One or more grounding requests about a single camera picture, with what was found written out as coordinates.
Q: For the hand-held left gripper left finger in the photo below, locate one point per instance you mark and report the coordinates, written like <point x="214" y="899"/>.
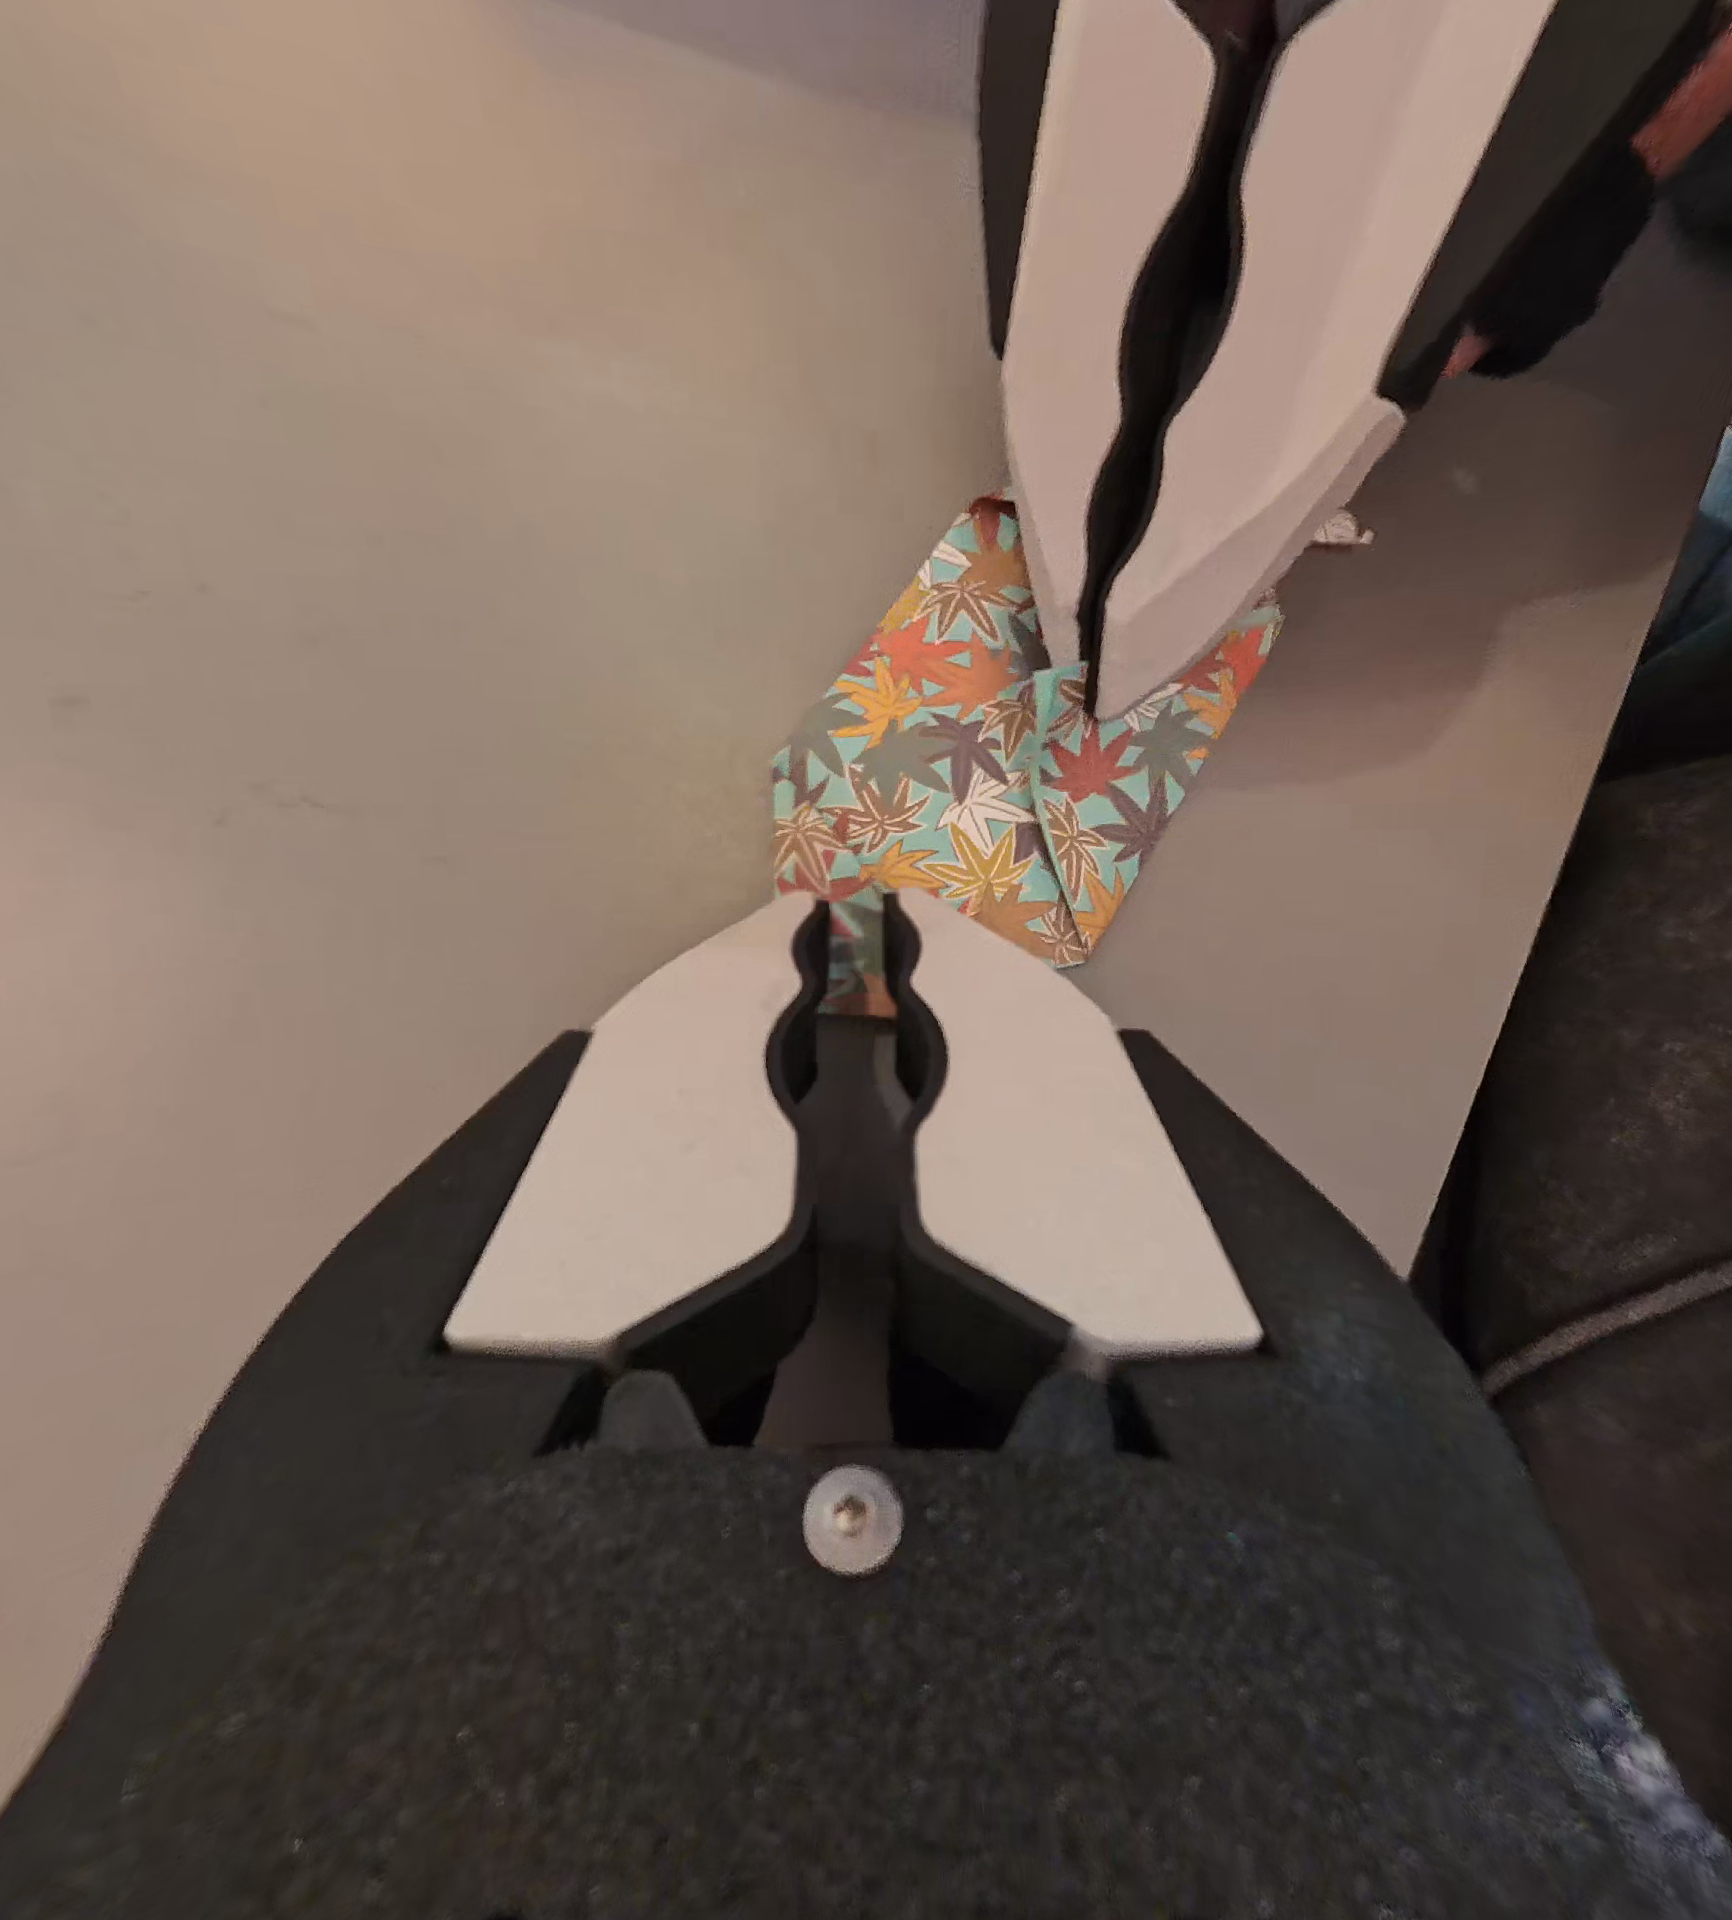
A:
<point x="641" y="1170"/>

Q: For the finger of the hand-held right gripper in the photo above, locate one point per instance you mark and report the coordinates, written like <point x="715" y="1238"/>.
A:
<point x="1317" y="301"/>
<point x="1090" y="224"/>

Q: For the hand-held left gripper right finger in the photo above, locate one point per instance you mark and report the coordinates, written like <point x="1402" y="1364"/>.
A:
<point x="1077" y="1170"/>

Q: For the leaf-patterned teal origami paper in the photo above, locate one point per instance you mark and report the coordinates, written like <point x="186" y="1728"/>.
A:
<point x="926" y="751"/>

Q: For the person's right hand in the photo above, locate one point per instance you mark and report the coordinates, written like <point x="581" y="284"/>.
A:
<point x="1691" y="98"/>

